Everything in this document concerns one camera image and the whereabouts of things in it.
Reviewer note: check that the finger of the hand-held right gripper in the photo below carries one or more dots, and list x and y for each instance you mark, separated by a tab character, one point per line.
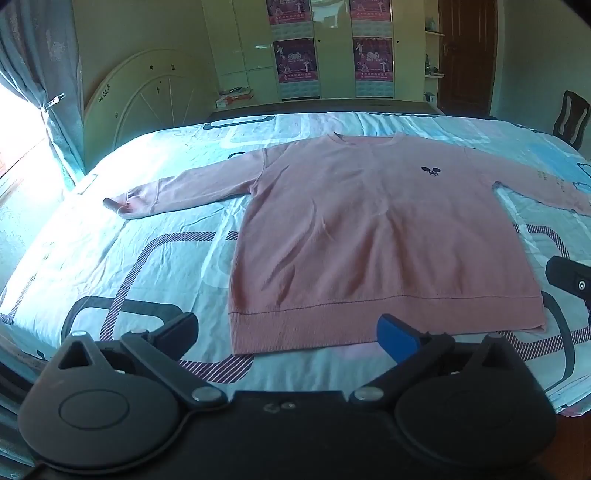
570	277

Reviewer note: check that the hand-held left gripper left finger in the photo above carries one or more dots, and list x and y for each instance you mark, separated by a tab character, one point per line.
182	330

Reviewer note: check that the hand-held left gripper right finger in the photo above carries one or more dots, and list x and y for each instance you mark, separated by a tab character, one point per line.
395	334

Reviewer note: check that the pink sweater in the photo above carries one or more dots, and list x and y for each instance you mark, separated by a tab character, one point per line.
369	230

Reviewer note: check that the printed bed sheet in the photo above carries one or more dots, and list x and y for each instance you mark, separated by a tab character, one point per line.
138	230

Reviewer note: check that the dark wooden chair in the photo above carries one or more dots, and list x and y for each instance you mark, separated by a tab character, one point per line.
570	117

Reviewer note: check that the orange and white box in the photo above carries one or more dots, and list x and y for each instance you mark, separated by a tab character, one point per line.
234	97

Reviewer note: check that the cream arched headboard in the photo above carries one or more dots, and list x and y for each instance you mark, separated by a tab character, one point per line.
138	92

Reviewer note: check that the brown wooden door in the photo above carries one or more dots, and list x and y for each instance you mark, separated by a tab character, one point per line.
466	55

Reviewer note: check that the cream wardrobe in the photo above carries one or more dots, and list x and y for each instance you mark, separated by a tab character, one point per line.
240	41

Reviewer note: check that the teal curtain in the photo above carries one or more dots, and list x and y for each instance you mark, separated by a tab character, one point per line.
41	69

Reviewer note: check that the wall shelves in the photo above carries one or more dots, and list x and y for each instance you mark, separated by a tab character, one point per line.
434	74

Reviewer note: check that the wall poster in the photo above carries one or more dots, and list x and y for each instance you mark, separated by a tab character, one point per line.
373	64
295	64
370	10
287	11

